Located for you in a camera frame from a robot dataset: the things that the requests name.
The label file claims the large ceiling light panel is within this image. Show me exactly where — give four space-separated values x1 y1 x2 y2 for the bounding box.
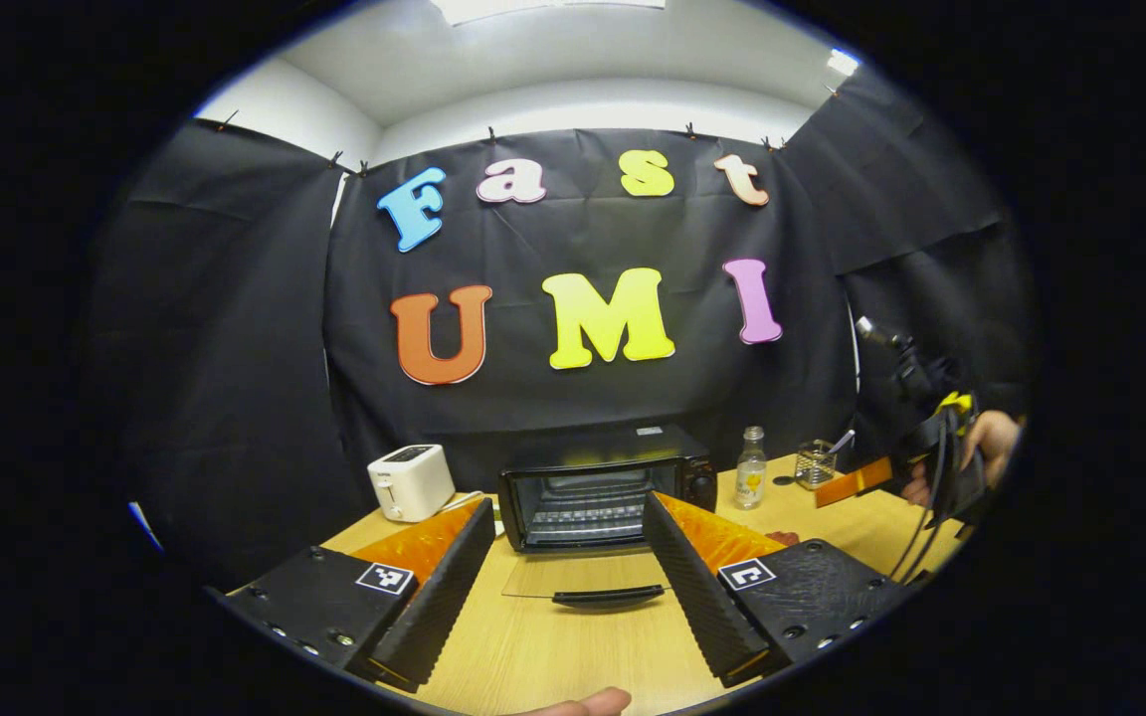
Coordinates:
431 0 667 26

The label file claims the clear glass bottle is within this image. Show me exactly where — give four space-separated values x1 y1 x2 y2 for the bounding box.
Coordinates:
735 426 768 510

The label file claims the metal mesh holder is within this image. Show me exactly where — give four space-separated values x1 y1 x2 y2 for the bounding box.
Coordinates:
797 440 838 490

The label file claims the black electric oven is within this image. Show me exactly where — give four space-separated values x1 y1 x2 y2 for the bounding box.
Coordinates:
498 426 718 610

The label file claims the white toaster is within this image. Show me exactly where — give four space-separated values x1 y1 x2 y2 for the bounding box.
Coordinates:
367 445 457 523

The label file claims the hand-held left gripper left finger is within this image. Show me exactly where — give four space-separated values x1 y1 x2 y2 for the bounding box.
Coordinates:
218 497 496 694

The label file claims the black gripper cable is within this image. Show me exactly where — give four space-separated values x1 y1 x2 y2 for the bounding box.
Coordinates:
889 418 967 586

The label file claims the black backdrop cloth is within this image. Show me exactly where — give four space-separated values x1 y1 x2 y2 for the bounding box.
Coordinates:
86 65 1037 588

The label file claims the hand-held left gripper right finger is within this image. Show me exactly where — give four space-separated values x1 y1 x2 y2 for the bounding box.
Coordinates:
641 489 907 689

